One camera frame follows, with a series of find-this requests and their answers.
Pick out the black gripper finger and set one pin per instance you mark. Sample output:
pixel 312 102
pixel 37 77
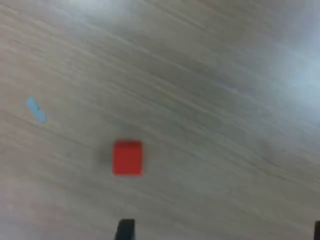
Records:
pixel 125 230
pixel 317 231

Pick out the red cube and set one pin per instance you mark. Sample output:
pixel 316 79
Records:
pixel 127 158

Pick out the small blue tape mark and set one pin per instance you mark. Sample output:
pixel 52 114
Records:
pixel 36 110

